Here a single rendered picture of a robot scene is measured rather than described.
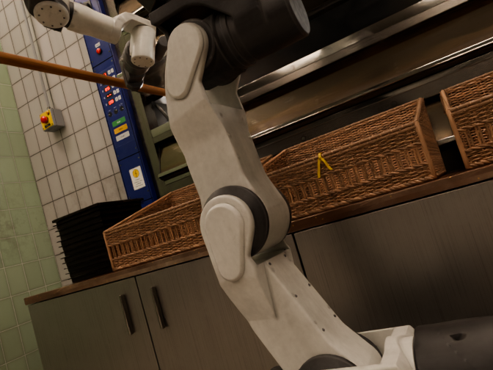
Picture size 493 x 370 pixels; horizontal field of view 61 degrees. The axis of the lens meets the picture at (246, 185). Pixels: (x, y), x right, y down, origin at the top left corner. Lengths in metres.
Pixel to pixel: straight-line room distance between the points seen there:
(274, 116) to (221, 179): 0.99
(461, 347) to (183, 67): 0.67
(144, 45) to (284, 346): 0.86
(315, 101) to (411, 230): 0.79
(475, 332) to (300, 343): 0.28
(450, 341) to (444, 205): 0.41
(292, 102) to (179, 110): 0.97
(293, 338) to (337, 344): 0.08
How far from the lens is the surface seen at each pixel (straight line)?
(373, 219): 1.11
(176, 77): 0.84
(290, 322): 0.81
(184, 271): 1.38
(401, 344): 0.81
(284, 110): 1.76
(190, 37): 0.84
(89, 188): 2.42
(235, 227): 0.75
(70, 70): 1.38
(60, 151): 2.58
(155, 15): 0.93
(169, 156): 2.05
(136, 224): 1.53
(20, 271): 2.57
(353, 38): 1.73
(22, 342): 2.53
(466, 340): 0.76
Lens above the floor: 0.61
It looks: 5 degrees up
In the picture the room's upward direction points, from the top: 17 degrees counter-clockwise
